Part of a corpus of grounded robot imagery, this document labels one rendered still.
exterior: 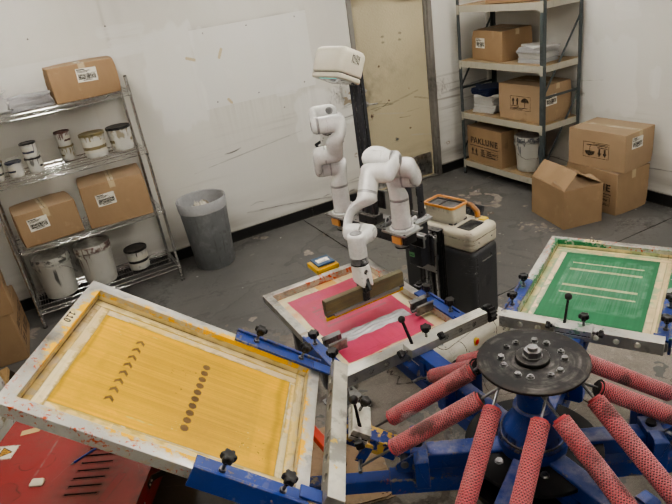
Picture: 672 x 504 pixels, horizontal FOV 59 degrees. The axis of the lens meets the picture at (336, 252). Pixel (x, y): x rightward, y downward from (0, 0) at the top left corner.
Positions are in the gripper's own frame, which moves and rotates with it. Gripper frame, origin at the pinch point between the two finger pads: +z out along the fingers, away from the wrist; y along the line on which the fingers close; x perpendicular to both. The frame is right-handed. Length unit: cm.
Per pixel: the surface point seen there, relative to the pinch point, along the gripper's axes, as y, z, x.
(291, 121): 356, 8, -126
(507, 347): -88, -23, 2
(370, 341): -13.4, 13.8, 7.0
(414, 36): 363, -44, -287
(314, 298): 34.6, 14.1, 9.1
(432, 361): -49.7, 4.9, 1.9
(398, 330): -14.1, 13.9, -6.3
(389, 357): -37.8, 5.0, 12.4
